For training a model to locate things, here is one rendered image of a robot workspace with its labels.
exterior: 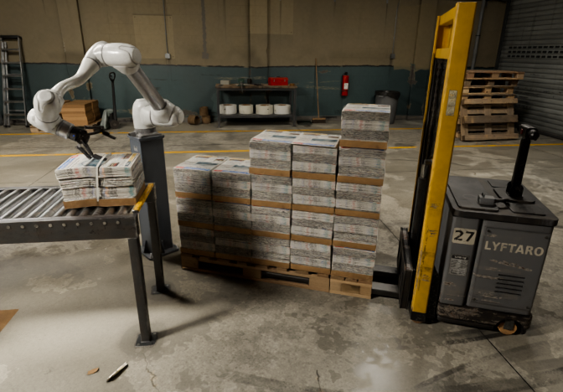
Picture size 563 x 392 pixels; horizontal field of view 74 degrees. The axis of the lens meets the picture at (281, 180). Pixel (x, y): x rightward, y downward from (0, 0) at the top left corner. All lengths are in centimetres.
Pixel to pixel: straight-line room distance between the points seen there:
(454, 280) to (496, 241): 33
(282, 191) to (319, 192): 25
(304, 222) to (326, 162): 46
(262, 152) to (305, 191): 38
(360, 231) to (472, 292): 74
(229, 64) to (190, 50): 92
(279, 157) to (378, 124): 65
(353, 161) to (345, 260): 70
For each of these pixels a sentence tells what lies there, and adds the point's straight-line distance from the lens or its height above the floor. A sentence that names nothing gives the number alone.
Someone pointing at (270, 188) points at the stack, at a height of 74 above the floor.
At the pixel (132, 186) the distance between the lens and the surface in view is 220.
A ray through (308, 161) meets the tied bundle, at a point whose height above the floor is 95.
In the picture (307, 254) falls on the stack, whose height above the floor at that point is 28.
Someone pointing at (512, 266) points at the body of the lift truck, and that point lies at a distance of 256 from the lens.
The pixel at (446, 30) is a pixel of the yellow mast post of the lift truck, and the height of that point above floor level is 176.
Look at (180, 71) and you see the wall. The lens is 928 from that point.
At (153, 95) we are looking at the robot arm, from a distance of 274.
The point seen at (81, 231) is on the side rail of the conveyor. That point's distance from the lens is 220.
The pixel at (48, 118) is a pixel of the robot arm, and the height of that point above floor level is 129.
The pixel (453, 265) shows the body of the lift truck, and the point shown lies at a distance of 250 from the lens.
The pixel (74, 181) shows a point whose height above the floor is 96.
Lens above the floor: 162
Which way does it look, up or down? 19 degrees down
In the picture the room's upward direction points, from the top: 1 degrees clockwise
